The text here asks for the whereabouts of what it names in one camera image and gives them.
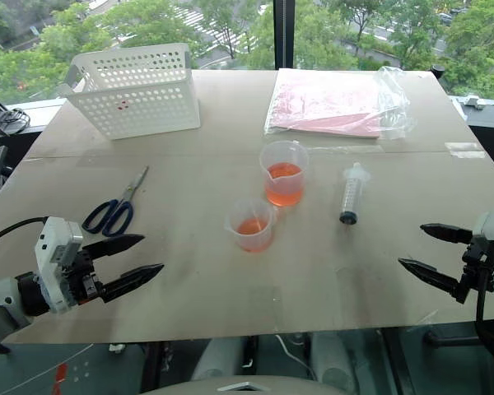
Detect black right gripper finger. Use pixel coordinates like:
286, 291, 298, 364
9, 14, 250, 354
419, 223, 474, 245
397, 258, 472, 305

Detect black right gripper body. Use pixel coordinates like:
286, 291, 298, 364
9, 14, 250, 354
460, 235, 494, 294

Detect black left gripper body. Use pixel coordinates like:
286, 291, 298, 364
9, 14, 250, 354
59, 248, 107, 306

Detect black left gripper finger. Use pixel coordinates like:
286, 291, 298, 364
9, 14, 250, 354
98, 263, 165, 304
82, 234, 146, 261

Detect clear plastic syringe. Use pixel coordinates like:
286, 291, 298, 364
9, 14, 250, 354
338, 162, 372, 225

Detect small beaker with orange liquid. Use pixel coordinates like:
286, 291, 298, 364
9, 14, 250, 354
224, 196, 279, 253

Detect large beaker with orange liquid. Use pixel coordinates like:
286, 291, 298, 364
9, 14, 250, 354
259, 139, 310, 208

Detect clear tape strip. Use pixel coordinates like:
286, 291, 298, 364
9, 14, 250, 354
444, 142, 487, 160

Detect clear plastic bag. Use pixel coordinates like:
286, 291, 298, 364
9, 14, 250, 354
263, 65, 419, 143

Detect white perforated plastic basket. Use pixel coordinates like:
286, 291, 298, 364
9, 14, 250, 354
63, 42, 202, 142

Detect grey robot torso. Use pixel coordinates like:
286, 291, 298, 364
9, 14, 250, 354
139, 372, 355, 395

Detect pink paper stack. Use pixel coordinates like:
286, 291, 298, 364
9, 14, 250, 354
264, 77, 383, 141

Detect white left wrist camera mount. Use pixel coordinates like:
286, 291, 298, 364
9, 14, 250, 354
33, 216, 84, 315

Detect blue handled scissors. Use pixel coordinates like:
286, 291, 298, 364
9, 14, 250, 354
81, 165, 151, 238

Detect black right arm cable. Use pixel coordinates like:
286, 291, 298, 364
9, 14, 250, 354
473, 267, 494, 363

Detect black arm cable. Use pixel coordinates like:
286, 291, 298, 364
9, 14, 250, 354
0, 216, 50, 249
473, 267, 494, 363

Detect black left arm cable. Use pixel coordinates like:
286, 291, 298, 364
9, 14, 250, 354
0, 216, 50, 249

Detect white cable under table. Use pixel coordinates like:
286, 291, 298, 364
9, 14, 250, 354
274, 333, 319, 382

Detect black coiled cable bundle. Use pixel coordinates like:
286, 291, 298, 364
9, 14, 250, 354
0, 107, 32, 135

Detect black window frame post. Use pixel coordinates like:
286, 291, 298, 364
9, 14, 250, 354
273, 0, 296, 70

